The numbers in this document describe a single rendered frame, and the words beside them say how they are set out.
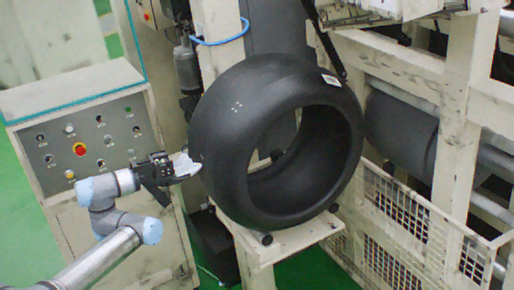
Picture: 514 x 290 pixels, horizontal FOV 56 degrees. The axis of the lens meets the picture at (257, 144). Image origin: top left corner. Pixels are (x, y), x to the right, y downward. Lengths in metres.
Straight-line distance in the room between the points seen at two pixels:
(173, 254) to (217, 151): 1.15
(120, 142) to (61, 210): 0.37
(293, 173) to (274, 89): 0.57
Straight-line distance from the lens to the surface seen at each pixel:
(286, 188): 1.86
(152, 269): 2.49
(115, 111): 2.06
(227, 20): 1.68
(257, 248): 1.71
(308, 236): 1.82
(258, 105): 1.37
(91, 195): 1.38
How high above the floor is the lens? 2.06
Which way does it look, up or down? 32 degrees down
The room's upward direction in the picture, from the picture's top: 7 degrees counter-clockwise
